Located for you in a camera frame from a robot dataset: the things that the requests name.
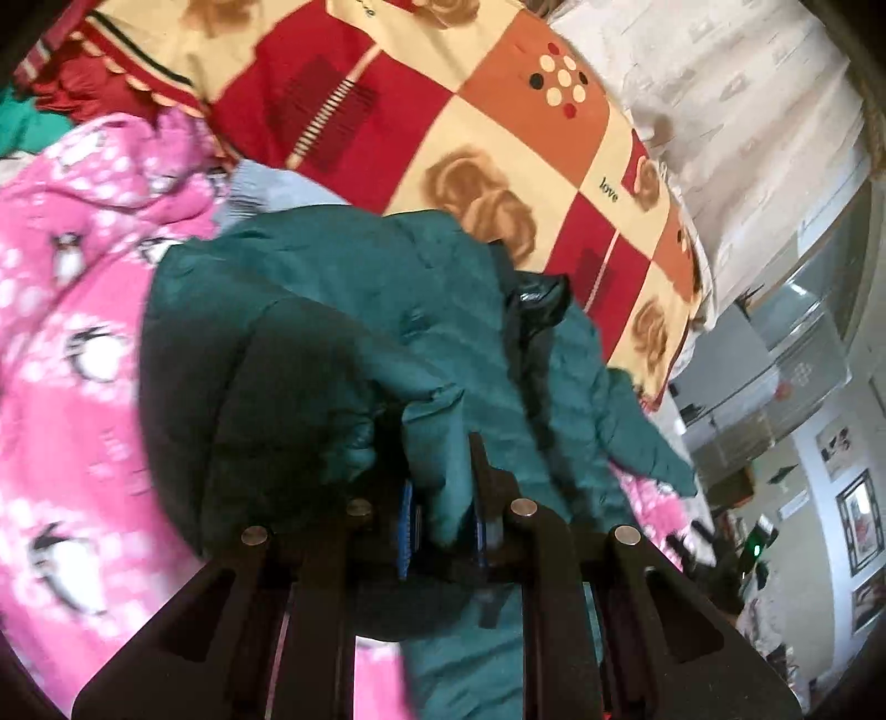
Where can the white curtain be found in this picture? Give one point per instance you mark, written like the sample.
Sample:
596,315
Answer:
747,104

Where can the dark framed wall picture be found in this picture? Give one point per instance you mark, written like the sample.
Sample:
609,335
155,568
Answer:
869,604
858,523

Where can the green cloth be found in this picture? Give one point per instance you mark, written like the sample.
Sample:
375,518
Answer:
28,121

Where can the light blue sweater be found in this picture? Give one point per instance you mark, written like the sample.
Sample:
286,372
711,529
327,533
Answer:
270,190

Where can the pink penguin print blanket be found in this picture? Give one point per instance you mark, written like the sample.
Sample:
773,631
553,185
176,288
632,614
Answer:
69,415

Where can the small wall photo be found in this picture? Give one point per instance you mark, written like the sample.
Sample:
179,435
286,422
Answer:
835,446

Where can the glass cabinet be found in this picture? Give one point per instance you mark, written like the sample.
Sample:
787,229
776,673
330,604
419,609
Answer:
782,346

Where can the dark green padded jacket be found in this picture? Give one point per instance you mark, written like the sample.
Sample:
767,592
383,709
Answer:
346,291

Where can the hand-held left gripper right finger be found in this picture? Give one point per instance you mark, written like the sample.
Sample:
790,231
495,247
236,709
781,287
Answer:
482,536

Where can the red orange checked blanket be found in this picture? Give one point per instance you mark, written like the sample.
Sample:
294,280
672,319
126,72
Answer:
415,104

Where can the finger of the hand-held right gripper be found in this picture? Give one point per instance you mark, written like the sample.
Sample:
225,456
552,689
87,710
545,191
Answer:
692,540

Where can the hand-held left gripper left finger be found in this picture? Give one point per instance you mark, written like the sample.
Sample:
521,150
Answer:
410,533

